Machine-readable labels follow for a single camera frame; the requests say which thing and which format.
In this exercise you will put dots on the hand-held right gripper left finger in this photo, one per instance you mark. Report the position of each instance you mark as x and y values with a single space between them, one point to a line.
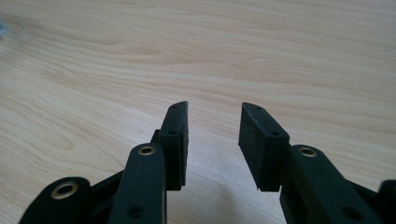
175 146

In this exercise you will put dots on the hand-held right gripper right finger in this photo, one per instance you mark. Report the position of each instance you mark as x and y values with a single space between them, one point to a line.
264 149

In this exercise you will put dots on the small pale blurred object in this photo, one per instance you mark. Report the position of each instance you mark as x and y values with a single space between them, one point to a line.
2 28

